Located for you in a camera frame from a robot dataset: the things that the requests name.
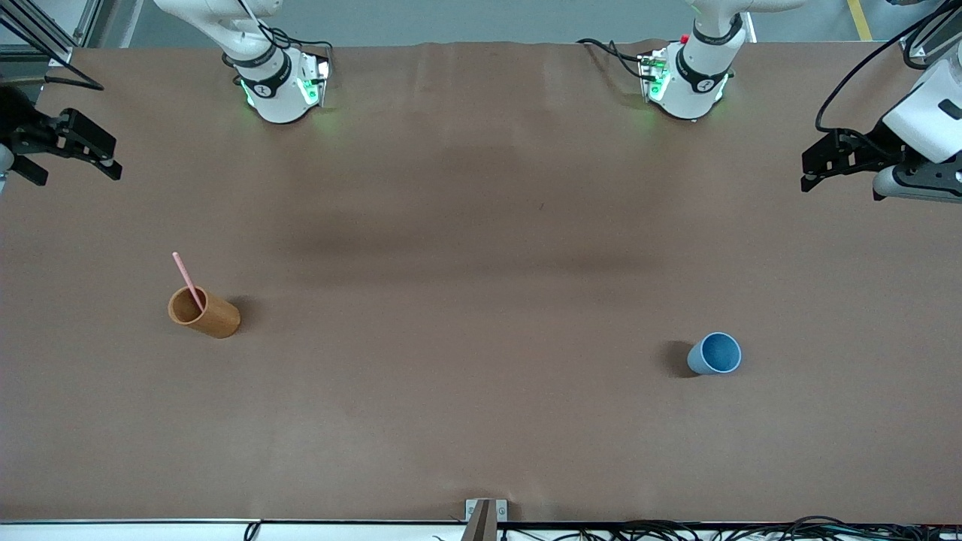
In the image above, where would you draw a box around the blue cup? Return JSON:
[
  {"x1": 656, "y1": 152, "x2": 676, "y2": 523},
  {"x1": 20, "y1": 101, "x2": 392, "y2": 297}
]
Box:
[{"x1": 687, "y1": 332, "x2": 743, "y2": 376}]

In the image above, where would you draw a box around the pink chopstick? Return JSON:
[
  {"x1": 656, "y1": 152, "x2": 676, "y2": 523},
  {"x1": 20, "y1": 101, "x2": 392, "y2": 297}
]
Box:
[{"x1": 172, "y1": 252, "x2": 205, "y2": 311}]

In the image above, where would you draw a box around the black arm base cable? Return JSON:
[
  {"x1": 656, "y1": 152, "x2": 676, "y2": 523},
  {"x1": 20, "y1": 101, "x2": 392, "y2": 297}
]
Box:
[
  {"x1": 577, "y1": 38, "x2": 649, "y2": 80},
  {"x1": 259, "y1": 26, "x2": 334, "y2": 61}
]

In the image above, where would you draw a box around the brown wooden cup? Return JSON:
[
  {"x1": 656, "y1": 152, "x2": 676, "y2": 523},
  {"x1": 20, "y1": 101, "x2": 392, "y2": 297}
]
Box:
[{"x1": 168, "y1": 286, "x2": 241, "y2": 339}]

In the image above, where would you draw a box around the brown table mat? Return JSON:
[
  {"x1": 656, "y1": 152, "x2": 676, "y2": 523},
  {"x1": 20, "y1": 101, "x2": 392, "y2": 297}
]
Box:
[{"x1": 0, "y1": 39, "x2": 962, "y2": 524}]

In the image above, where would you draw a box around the silver aluminium frame profile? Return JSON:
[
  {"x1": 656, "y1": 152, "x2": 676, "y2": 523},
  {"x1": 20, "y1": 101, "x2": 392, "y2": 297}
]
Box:
[
  {"x1": 898, "y1": 23, "x2": 962, "y2": 70},
  {"x1": 0, "y1": 0, "x2": 102, "y2": 68}
]

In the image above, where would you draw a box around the dark camera mount pole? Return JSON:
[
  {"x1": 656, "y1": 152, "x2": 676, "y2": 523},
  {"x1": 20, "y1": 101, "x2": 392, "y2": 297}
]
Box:
[{"x1": 461, "y1": 501, "x2": 497, "y2": 541}]

